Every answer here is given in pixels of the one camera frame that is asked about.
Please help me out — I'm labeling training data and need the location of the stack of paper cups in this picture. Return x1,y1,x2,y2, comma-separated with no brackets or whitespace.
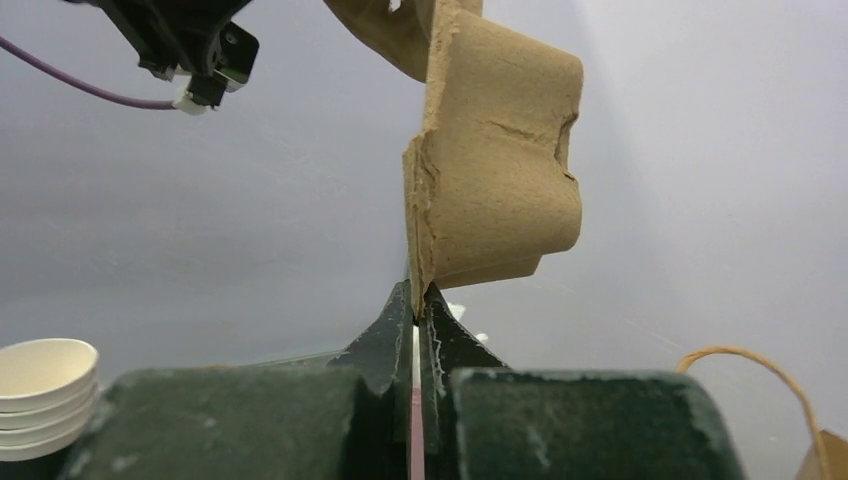
1,338,99,462

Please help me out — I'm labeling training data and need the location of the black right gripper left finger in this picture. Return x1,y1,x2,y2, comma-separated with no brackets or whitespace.
60,282,412,480

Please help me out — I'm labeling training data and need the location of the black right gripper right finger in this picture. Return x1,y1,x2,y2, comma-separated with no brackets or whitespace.
420,287,745,480

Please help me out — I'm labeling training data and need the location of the brown paper bag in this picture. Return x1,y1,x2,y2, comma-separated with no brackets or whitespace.
674,345,847,479

